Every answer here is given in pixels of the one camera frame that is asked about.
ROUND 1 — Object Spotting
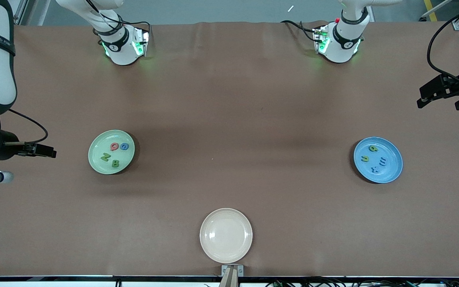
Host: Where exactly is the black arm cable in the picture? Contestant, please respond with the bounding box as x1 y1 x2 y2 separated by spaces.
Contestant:
0 108 50 145
426 10 459 80

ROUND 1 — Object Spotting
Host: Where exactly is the blue plate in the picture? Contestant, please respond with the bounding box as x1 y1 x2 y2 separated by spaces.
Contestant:
353 137 404 184

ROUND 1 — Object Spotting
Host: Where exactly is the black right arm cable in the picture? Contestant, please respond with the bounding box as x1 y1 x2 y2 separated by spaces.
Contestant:
0 108 50 145

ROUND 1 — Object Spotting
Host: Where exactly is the aluminium table edge rail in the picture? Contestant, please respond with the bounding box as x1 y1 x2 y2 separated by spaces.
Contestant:
0 274 459 284

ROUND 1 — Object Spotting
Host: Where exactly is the brown table cover mat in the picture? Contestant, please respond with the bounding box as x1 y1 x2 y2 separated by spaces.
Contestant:
0 21 459 277

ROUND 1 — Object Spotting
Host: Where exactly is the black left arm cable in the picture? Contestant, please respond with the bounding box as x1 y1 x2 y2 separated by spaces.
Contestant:
426 10 459 80

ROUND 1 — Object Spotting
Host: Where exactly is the black base cable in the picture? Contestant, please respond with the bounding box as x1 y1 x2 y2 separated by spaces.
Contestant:
280 19 322 42
94 4 152 33

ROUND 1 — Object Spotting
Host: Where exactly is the grey camera pole bracket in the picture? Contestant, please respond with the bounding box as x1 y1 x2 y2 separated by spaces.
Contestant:
220 264 244 287

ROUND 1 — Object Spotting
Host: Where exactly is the beige plate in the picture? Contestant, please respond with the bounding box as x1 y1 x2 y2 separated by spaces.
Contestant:
200 208 253 263

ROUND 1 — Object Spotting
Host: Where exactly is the light green plate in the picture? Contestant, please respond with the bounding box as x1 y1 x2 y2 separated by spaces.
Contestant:
88 130 135 175

